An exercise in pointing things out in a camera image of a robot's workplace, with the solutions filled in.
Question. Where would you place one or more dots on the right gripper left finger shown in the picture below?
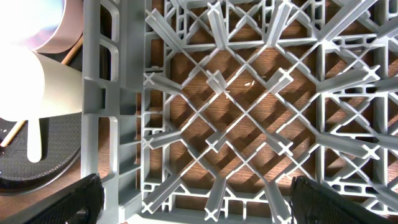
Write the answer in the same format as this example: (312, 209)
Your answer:
(80, 202)

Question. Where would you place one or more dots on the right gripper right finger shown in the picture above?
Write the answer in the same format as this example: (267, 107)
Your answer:
(312, 202)

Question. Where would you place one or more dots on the white plastic fork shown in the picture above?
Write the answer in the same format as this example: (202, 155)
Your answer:
(34, 142)

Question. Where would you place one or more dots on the white cup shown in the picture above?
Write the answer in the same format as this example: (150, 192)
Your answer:
(35, 86)

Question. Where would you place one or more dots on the white bowl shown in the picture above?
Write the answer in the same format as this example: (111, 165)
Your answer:
(65, 33)

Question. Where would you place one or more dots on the grey dishwasher rack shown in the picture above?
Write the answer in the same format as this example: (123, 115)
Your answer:
(205, 111)

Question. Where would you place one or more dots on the round black tray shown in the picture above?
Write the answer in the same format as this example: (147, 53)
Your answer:
(60, 137)

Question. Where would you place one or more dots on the wooden chopstick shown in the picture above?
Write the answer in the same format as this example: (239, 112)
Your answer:
(68, 58)

